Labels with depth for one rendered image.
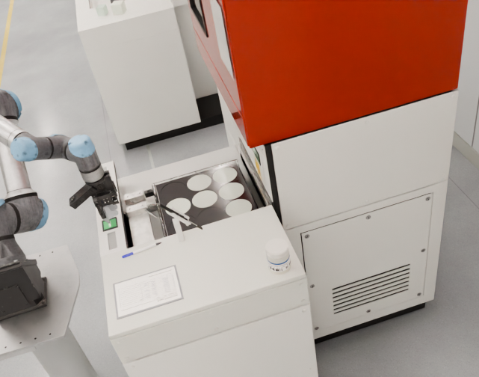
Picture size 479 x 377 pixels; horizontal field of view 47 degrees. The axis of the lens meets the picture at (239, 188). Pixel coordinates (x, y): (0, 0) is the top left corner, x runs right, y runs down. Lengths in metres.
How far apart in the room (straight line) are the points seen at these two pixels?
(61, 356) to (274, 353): 0.84
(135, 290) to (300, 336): 0.58
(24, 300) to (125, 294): 0.42
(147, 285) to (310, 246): 0.69
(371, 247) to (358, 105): 0.70
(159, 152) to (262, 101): 2.40
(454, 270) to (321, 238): 1.06
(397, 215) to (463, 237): 1.00
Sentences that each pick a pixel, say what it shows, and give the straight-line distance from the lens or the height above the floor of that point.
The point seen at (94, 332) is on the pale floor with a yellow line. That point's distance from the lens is 3.03.
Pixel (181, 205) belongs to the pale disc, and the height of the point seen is 0.90.
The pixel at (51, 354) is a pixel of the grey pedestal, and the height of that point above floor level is 0.57.
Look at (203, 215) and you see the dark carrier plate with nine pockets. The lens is 2.06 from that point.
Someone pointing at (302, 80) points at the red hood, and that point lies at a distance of 1.71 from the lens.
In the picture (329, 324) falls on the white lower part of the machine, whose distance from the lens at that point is 2.58.
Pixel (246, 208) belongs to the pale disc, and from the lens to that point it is 2.04.
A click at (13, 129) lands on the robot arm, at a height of 1.40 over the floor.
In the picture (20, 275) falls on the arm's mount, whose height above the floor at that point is 0.99.
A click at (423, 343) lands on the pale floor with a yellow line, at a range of 2.73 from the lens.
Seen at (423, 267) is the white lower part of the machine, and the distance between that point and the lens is 2.55.
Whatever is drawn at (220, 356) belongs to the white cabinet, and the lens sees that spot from 1.90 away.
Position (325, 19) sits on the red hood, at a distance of 1.65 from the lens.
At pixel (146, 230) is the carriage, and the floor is 0.88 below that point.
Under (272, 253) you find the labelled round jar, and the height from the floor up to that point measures 1.06.
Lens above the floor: 2.26
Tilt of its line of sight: 40 degrees down
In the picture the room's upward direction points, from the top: 11 degrees counter-clockwise
